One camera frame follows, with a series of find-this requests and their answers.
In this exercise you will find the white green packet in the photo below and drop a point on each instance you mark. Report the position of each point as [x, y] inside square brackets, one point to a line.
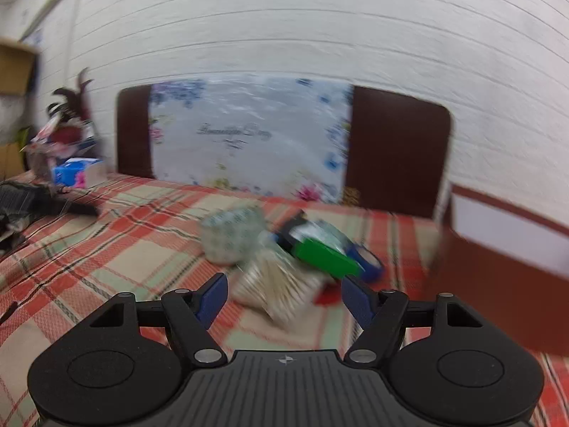
[324, 233]

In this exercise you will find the brown headboard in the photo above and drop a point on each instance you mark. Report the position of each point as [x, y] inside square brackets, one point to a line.
[400, 142]

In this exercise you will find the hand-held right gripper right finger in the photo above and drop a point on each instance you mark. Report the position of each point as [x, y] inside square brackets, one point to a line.
[358, 303]

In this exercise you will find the cardboard box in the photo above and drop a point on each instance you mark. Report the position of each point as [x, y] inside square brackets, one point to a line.
[15, 69]

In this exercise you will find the green flat item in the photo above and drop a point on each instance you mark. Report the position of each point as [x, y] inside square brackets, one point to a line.
[326, 258]

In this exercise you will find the floral pillow in plastic cover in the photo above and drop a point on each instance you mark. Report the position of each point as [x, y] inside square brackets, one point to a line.
[266, 160]

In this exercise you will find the red plaid blanket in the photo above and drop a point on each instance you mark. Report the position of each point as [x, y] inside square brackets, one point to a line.
[111, 253]

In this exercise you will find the blue tissue box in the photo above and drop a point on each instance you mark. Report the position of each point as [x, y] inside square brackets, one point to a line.
[78, 172]

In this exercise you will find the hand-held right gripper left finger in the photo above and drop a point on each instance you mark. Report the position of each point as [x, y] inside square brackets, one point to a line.
[214, 297]

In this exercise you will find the dark cloth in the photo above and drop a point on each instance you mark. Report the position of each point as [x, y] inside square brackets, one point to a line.
[26, 204]

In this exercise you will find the blue tape roll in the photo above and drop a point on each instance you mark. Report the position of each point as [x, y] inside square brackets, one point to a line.
[369, 263]

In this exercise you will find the brown box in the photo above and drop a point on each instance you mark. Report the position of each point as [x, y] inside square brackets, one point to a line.
[489, 298]

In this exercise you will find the small red item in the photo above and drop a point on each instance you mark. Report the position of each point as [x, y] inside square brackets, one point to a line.
[329, 296]

